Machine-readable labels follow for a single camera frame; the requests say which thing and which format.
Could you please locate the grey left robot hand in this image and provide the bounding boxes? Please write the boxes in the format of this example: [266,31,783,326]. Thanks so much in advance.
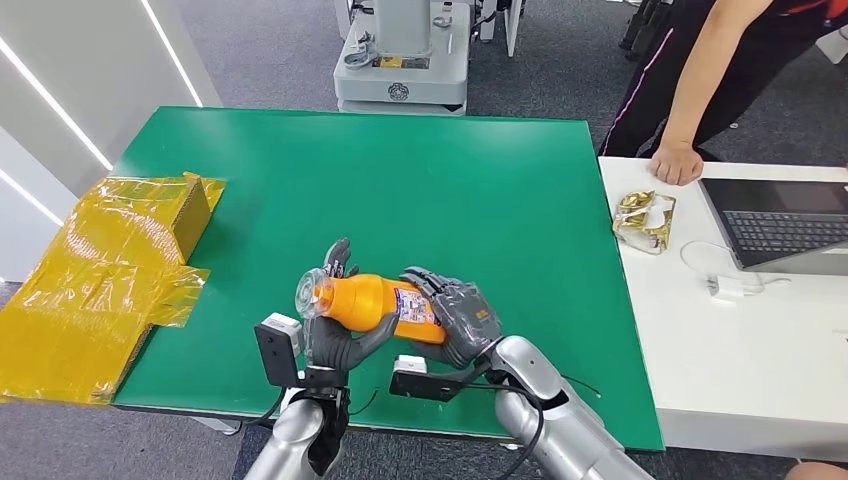
[303,238,402,374]

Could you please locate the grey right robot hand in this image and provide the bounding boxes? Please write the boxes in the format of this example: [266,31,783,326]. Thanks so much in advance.
[399,266,503,370]

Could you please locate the orange plastic bottle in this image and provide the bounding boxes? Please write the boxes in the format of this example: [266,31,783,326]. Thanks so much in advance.
[294,268,448,346]

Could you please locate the gold foil snack packet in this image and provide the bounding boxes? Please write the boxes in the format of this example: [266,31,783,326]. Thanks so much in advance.
[611,190,677,256]

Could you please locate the yellow taped cardboard box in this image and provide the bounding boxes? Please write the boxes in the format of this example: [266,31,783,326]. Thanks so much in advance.
[0,172,227,405]

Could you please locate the white charger adapter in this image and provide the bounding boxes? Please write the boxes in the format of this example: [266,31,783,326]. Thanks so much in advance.
[705,273,743,301]

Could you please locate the grey wheeled robot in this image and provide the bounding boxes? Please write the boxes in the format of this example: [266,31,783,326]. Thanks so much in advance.
[331,0,473,117]

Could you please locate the person's hand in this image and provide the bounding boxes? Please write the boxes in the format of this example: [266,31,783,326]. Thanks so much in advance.
[647,139,705,187]

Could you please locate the white desk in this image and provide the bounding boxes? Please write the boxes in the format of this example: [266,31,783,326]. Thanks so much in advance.
[598,156,848,462]

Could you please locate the person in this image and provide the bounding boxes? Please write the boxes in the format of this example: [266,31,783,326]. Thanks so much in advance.
[596,0,848,187]

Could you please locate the dark grey laptop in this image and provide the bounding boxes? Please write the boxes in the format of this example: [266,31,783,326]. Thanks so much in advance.
[698,177,848,277]

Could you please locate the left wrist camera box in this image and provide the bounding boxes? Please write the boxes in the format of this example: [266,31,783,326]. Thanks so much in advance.
[254,313,306,389]

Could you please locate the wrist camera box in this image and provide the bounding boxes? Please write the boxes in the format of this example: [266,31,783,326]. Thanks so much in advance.
[254,313,306,389]
[388,354,495,403]

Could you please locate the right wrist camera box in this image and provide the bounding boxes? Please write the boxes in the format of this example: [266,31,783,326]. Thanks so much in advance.
[388,354,495,403]

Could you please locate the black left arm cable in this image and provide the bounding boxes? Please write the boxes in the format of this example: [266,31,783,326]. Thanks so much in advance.
[225,387,286,435]

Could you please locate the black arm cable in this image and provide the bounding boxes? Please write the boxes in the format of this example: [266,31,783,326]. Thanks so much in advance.
[463,380,546,480]
[225,387,286,435]

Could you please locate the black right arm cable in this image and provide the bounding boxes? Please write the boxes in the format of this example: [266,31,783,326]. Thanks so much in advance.
[463,380,546,480]

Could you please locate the white charger cable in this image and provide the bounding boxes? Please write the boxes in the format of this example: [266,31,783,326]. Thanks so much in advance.
[678,239,793,299]

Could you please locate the white stand frame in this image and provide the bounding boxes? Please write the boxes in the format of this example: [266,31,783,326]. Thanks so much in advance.
[476,0,525,59]

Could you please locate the white wall light strip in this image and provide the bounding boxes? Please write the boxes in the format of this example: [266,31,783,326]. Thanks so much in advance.
[0,166,64,228]
[139,0,203,109]
[0,36,114,172]

